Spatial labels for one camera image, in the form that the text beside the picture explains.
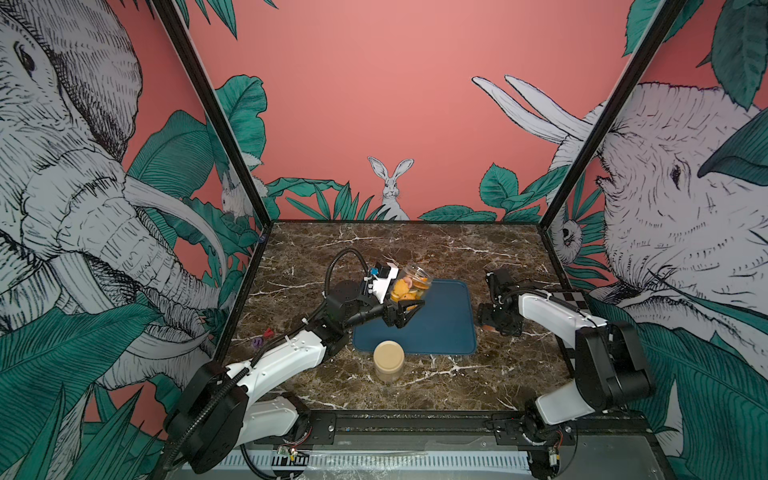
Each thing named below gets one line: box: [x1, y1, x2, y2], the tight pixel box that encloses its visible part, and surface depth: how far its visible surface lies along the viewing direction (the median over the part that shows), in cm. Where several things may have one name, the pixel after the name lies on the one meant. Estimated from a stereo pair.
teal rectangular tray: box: [353, 279, 477, 354], surface depth 92 cm
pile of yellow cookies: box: [391, 276, 429, 303], surface depth 71 cm
